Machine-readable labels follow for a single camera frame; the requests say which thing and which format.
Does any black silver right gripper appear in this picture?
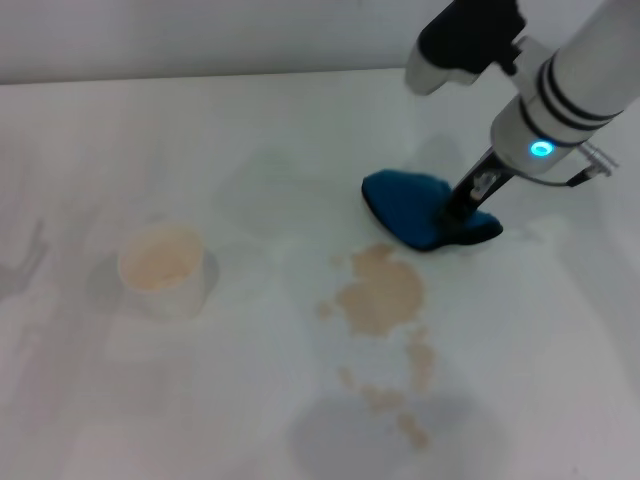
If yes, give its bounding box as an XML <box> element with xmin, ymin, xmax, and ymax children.
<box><xmin>432</xmin><ymin>149</ymin><xmax>517</xmax><ymax>247</ymax></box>

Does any blue microfibre rag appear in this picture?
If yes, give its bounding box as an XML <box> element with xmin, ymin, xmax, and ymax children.
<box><xmin>360</xmin><ymin>169</ymin><xmax>504</xmax><ymax>255</ymax></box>

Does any white paper cup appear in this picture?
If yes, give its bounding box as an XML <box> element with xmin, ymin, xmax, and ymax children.
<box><xmin>117</xmin><ymin>224</ymin><xmax>207</xmax><ymax>319</ymax></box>

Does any brown water stain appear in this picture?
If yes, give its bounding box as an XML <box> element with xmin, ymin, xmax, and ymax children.
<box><xmin>314</xmin><ymin>242</ymin><xmax>437</xmax><ymax>449</ymax></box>

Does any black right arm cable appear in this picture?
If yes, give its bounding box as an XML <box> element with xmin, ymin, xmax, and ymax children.
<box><xmin>519</xmin><ymin>167</ymin><xmax>597</xmax><ymax>189</ymax></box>

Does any silver right arm cable connector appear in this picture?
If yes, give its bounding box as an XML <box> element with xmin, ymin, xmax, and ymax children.
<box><xmin>579</xmin><ymin>141</ymin><xmax>620</xmax><ymax>177</ymax></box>

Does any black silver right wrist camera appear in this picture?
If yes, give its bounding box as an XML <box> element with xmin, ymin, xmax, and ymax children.
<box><xmin>405</xmin><ymin>0</ymin><xmax>530</xmax><ymax>96</ymax></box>

